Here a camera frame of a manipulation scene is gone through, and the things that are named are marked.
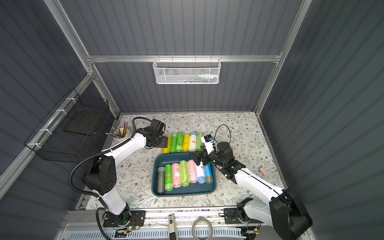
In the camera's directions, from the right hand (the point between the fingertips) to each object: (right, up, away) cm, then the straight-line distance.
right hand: (198, 150), depth 79 cm
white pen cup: (-49, +9, +18) cm, 53 cm away
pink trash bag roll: (-12, -14, +5) cm, 19 cm away
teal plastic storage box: (-23, -7, +10) cm, 26 cm away
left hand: (-21, +2, +12) cm, 25 cm away
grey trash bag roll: (-21, -18, +4) cm, 28 cm away
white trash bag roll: (+2, -15, +6) cm, 17 cm away
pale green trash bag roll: (-8, -14, +6) cm, 17 cm away
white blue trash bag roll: (-3, +3, +20) cm, 20 cm away
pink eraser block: (+38, -13, +8) cm, 41 cm away
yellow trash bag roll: (-20, -3, +17) cm, 27 cm away
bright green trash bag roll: (-16, -2, +17) cm, 24 cm away
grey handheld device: (-12, -34, -10) cm, 37 cm away
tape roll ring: (+5, -33, -9) cm, 35 cm away
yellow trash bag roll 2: (-7, +2, +20) cm, 21 cm away
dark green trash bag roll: (-12, +2, +20) cm, 24 cm away
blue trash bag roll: (+6, -14, +6) cm, 17 cm away
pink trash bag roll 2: (-3, -13, +7) cm, 15 cm away
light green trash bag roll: (+1, +2, +20) cm, 20 cm away
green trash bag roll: (-16, -19, +2) cm, 25 cm away
